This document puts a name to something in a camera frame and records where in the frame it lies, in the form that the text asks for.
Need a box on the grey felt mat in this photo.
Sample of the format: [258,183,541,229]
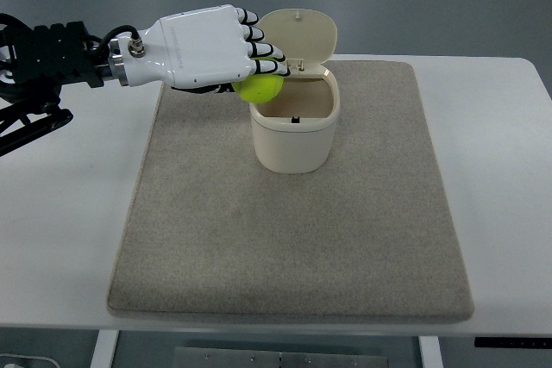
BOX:
[107,60,474,323]

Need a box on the white right table leg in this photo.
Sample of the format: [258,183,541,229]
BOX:
[418,336,443,368]

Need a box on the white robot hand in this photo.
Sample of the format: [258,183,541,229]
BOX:
[108,5,291,94]

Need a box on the white object at corner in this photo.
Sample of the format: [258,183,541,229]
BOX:
[1,355,59,368]

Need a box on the white left table leg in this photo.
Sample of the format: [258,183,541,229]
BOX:
[90,329,119,368]

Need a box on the yellow-green tennis ball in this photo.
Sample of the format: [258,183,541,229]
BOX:
[231,74,284,103]

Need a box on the black table control panel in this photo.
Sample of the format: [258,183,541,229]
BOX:
[474,336,552,350]

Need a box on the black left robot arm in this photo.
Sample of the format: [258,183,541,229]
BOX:
[1,5,290,154]

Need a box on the cream lidded plastic bin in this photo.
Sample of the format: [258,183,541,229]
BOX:
[250,9,340,174]

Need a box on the white table leg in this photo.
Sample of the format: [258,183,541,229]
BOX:
[90,329,119,368]
[418,336,443,368]

